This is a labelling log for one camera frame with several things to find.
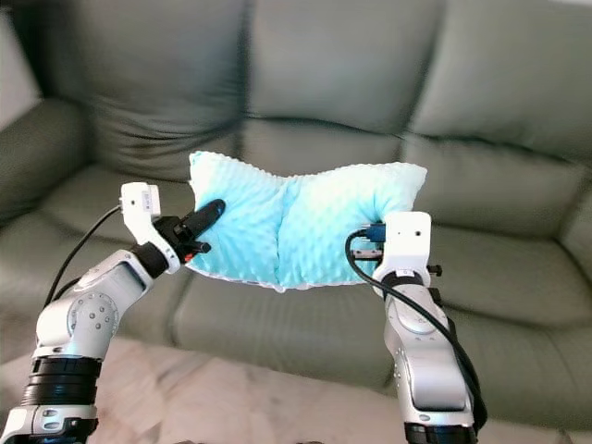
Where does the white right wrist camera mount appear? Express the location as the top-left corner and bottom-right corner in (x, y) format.
(378, 210), (434, 280)

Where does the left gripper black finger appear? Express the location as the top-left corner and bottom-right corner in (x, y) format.
(188, 197), (228, 241)

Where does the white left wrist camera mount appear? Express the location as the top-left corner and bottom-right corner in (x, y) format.
(119, 181), (164, 248)

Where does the green leather sofa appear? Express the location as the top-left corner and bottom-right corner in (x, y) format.
(0, 0), (592, 434)

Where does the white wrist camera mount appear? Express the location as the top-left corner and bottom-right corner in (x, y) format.
(378, 210), (434, 280)
(119, 181), (164, 248)

